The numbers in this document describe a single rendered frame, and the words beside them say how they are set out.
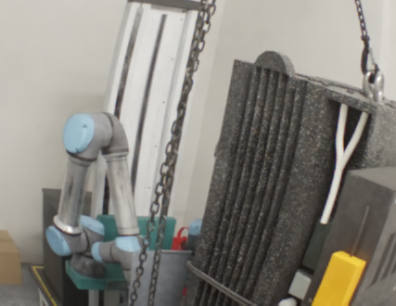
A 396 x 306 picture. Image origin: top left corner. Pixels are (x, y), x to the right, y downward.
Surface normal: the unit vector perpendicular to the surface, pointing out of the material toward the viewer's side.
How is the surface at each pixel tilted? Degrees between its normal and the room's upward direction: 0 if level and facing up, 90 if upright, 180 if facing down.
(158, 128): 90
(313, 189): 90
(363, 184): 90
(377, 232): 90
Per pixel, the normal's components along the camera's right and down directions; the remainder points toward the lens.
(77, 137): -0.50, -0.06
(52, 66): 0.49, 0.25
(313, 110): -0.77, -0.02
